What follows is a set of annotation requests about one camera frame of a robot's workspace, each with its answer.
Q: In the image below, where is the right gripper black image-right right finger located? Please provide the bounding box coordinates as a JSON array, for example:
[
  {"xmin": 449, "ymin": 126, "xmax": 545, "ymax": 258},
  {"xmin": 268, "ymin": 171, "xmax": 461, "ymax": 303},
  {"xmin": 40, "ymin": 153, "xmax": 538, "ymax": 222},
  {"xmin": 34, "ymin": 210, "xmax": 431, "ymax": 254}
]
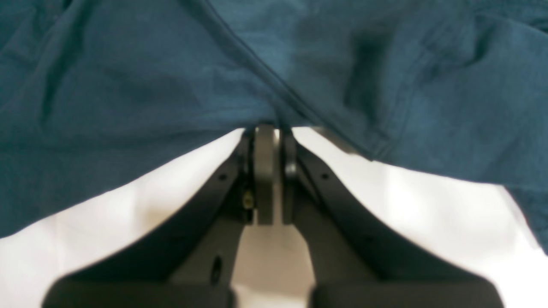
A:
[{"xmin": 280, "ymin": 130, "xmax": 503, "ymax": 308}]

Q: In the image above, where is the right gripper black image-right left finger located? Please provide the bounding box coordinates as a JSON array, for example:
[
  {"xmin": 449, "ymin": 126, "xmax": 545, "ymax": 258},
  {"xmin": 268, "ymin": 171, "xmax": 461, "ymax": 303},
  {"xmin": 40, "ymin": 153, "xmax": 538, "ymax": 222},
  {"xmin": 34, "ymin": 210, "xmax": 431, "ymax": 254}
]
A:
[{"xmin": 42, "ymin": 124, "xmax": 276, "ymax": 308}]

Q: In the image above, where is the dark teal T-shirt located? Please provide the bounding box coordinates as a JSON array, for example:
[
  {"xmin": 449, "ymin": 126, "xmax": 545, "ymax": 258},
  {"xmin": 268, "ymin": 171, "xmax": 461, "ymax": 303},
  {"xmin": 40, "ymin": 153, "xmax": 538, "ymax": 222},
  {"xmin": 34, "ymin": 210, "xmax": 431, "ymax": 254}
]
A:
[{"xmin": 0, "ymin": 0, "xmax": 548, "ymax": 250}]

